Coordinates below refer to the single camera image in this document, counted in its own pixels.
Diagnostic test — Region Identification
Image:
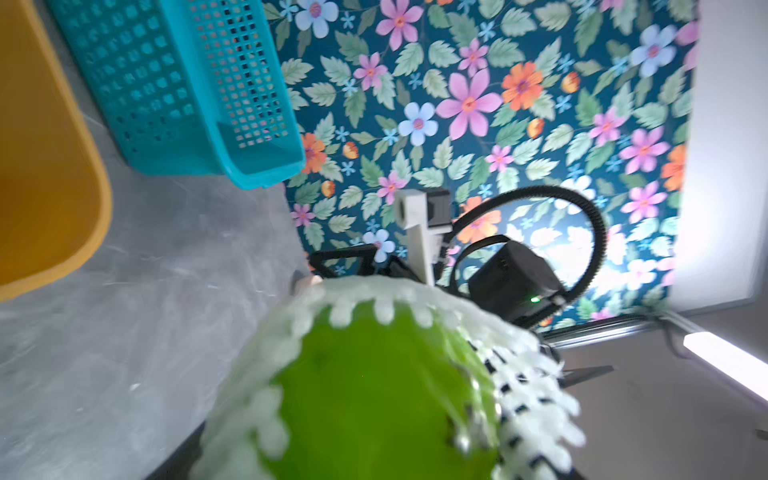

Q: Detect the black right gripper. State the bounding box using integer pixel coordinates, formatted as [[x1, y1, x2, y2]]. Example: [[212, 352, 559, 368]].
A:
[[308, 244, 421, 283]]

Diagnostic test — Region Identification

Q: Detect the green custard apple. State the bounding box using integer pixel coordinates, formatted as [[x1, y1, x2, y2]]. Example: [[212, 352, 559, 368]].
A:
[[267, 302, 499, 479]]

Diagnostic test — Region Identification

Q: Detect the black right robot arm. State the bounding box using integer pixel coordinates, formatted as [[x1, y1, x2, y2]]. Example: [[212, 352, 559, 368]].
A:
[[309, 186, 607, 329]]

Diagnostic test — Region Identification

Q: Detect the teal plastic basket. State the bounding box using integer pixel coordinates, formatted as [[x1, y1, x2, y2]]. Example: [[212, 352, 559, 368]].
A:
[[48, 0, 306, 190]]

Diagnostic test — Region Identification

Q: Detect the yellow plastic tub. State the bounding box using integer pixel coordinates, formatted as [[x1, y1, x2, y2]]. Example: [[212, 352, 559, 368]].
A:
[[1, 1, 113, 301]]

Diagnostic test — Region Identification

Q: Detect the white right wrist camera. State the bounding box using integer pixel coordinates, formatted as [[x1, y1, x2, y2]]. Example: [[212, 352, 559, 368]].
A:
[[393, 188, 453, 286]]

